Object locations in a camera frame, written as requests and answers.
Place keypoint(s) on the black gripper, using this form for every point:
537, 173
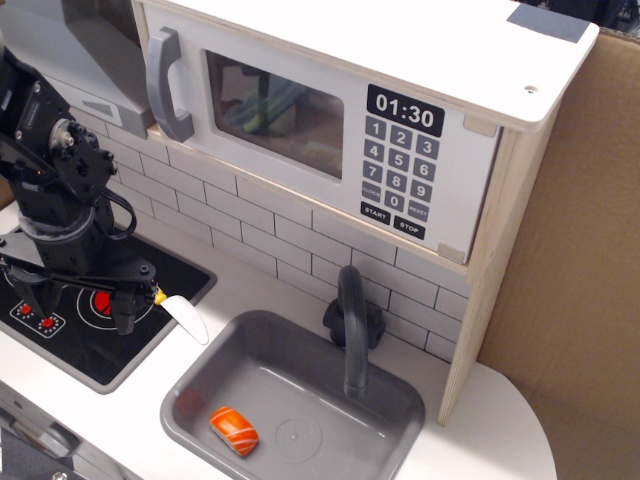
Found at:
40, 258

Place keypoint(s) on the white toy microwave door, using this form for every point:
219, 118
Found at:
361, 145

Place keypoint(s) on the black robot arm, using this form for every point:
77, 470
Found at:
58, 174

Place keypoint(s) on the wooden microwave cabinet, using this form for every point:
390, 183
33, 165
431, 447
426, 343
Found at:
461, 54

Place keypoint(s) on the black toy stove top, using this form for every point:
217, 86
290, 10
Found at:
80, 337

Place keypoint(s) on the grey oven front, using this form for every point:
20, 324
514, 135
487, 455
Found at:
45, 445

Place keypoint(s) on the grey toy sink basin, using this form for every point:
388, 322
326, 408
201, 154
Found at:
288, 384

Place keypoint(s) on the orange salmon sushi toy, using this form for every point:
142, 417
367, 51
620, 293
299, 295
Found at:
234, 430

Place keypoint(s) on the grey range hood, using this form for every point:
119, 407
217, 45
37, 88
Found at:
89, 51

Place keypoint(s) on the green toy vegetable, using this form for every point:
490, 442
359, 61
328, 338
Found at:
259, 110

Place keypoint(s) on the dark grey toy faucet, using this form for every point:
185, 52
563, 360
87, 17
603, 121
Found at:
355, 327

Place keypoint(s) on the brown cardboard panel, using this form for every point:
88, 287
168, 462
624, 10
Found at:
565, 327

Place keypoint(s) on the grey tape patch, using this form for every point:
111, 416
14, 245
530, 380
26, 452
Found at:
549, 23

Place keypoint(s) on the yellow handled toy knife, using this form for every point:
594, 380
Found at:
184, 313

